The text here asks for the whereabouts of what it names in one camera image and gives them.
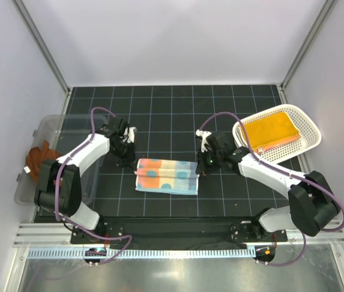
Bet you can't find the dark brown towel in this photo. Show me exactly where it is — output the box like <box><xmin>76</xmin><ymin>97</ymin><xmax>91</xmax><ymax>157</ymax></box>
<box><xmin>26</xmin><ymin>140</ymin><xmax>60</xmax><ymax>184</ymax></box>

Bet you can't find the orange polka dot towel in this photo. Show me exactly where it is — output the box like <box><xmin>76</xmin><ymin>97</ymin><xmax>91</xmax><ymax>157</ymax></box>
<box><xmin>252</xmin><ymin>134</ymin><xmax>301</xmax><ymax>154</ymax></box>

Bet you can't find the white perforated plastic basket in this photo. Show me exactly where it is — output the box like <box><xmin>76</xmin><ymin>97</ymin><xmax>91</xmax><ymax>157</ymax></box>
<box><xmin>242</xmin><ymin>104</ymin><xmax>321</xmax><ymax>164</ymax></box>

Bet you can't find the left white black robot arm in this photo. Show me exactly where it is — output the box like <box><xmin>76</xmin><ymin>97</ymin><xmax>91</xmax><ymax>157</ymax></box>
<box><xmin>34</xmin><ymin>117</ymin><xmax>137</xmax><ymax>243</ymax></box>

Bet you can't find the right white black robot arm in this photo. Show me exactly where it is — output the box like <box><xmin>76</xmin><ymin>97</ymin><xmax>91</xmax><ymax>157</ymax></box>
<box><xmin>195</xmin><ymin>130</ymin><xmax>341</xmax><ymax>241</ymax></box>

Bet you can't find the slotted cable duct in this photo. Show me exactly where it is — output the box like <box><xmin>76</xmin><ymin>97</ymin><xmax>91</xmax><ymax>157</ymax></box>
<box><xmin>27</xmin><ymin>246</ymin><xmax>256</xmax><ymax>260</ymax></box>

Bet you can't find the yellow blue patterned towel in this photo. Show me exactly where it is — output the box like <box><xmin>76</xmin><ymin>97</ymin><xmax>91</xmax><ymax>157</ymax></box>
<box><xmin>239</xmin><ymin>112</ymin><xmax>300</xmax><ymax>149</ymax></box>

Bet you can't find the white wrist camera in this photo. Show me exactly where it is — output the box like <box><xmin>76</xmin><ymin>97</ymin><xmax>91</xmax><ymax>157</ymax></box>
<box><xmin>126</xmin><ymin>127</ymin><xmax>137</xmax><ymax>144</ymax></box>
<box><xmin>195</xmin><ymin>129</ymin><xmax>212</xmax><ymax>153</ymax></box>

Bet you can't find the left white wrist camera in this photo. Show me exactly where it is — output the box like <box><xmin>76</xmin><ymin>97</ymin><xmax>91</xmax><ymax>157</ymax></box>
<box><xmin>126</xmin><ymin>127</ymin><xmax>137</xmax><ymax>144</ymax></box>

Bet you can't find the light blue orange towel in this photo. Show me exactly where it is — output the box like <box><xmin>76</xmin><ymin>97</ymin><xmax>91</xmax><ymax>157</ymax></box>
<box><xmin>135</xmin><ymin>158</ymin><xmax>199</xmax><ymax>195</ymax></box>

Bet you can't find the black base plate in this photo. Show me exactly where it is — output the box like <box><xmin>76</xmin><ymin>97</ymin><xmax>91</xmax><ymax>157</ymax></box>
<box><xmin>69</xmin><ymin>215</ymin><xmax>288</xmax><ymax>247</ymax></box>

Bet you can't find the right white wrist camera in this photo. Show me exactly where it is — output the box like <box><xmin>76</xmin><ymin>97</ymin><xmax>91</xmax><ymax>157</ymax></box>
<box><xmin>195</xmin><ymin>129</ymin><xmax>212</xmax><ymax>153</ymax></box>

